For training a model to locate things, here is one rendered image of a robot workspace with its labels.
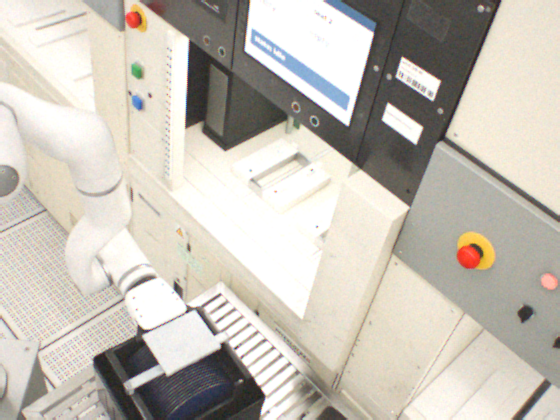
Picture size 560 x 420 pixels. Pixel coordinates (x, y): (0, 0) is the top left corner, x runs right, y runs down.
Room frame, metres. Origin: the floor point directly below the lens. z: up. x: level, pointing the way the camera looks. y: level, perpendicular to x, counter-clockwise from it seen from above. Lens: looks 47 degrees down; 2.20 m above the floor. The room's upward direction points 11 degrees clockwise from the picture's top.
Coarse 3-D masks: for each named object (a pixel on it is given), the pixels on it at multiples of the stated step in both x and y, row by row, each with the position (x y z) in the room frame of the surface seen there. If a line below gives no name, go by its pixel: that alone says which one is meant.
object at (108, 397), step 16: (96, 368) 0.65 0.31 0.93; (96, 384) 0.66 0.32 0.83; (112, 384) 0.70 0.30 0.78; (256, 384) 0.69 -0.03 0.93; (112, 400) 0.60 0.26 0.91; (256, 400) 0.68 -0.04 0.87; (112, 416) 0.61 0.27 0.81; (128, 416) 0.63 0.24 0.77; (240, 416) 0.62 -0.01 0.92; (256, 416) 0.65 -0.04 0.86
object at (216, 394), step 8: (216, 384) 0.64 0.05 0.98; (224, 384) 0.66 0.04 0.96; (232, 384) 0.67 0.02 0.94; (200, 392) 0.62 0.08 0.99; (208, 392) 0.63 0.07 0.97; (216, 392) 0.64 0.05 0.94; (224, 392) 0.66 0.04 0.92; (232, 392) 0.68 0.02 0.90; (192, 400) 0.60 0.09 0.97; (200, 400) 0.62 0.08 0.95; (208, 400) 0.63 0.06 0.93; (216, 400) 0.65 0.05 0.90; (224, 400) 0.66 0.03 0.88; (176, 408) 0.58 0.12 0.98; (184, 408) 0.59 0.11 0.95; (192, 408) 0.61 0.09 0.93; (200, 408) 0.62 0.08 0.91; (208, 408) 0.63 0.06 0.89; (168, 416) 0.57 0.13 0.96; (176, 416) 0.58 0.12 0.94; (184, 416) 0.59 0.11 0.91; (192, 416) 0.61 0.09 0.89
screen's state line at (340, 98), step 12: (252, 36) 1.09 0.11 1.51; (264, 36) 1.08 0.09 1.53; (264, 48) 1.07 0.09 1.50; (276, 48) 1.05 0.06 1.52; (276, 60) 1.05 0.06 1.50; (288, 60) 1.03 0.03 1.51; (300, 72) 1.01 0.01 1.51; (312, 72) 1.00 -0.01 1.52; (312, 84) 0.99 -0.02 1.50; (324, 84) 0.98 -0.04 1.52; (336, 96) 0.96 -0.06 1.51; (348, 96) 0.94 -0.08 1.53
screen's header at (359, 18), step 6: (324, 0) 1.00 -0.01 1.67; (330, 0) 0.99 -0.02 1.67; (336, 0) 0.98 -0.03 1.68; (336, 6) 0.98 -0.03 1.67; (342, 6) 0.98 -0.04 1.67; (348, 6) 0.97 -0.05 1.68; (342, 12) 0.97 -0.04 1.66; (348, 12) 0.97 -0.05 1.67; (354, 12) 0.96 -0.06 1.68; (354, 18) 0.96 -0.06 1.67; (360, 18) 0.95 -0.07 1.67; (366, 18) 0.94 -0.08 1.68; (366, 24) 0.94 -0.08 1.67; (372, 24) 0.94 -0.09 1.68; (372, 30) 0.93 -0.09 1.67
